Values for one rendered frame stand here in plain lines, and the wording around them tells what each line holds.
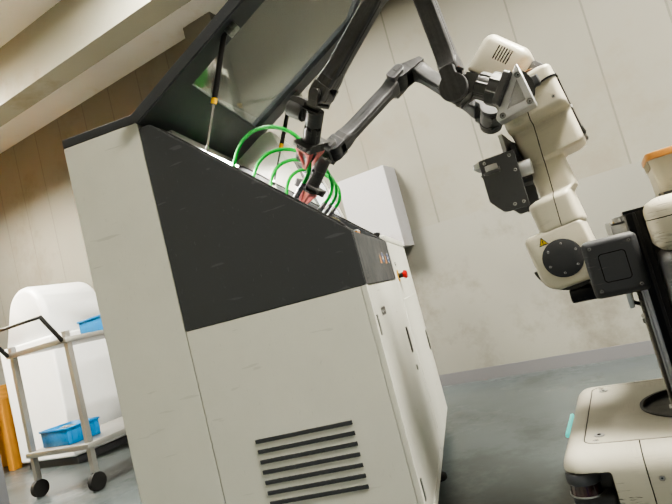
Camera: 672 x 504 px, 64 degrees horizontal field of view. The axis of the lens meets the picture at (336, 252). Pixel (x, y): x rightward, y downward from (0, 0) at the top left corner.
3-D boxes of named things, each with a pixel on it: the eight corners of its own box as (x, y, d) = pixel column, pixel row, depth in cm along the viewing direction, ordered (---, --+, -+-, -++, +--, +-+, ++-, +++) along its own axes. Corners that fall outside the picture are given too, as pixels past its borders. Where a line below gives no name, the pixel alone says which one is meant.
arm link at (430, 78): (413, 47, 197) (416, 68, 206) (387, 69, 195) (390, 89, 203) (509, 103, 175) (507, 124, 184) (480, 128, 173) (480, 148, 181)
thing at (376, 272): (369, 283, 154) (354, 230, 156) (354, 287, 155) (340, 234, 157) (394, 278, 215) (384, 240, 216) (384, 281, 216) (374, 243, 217)
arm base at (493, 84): (510, 69, 132) (518, 81, 142) (479, 62, 135) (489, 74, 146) (496, 104, 133) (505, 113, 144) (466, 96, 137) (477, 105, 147)
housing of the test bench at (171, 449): (247, 595, 156) (134, 113, 169) (162, 607, 162) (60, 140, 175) (346, 442, 292) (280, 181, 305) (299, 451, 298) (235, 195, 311)
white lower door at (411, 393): (434, 525, 147) (370, 284, 153) (426, 526, 147) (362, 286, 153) (442, 447, 210) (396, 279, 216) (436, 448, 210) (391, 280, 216)
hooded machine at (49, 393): (142, 436, 491) (106, 272, 505) (77, 465, 432) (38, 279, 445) (87, 444, 528) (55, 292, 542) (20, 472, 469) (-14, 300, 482)
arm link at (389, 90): (407, 66, 193) (410, 88, 202) (394, 61, 195) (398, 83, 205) (331, 148, 183) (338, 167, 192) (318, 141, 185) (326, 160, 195)
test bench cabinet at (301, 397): (441, 569, 144) (366, 284, 150) (246, 596, 156) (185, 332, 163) (448, 471, 212) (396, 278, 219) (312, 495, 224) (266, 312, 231)
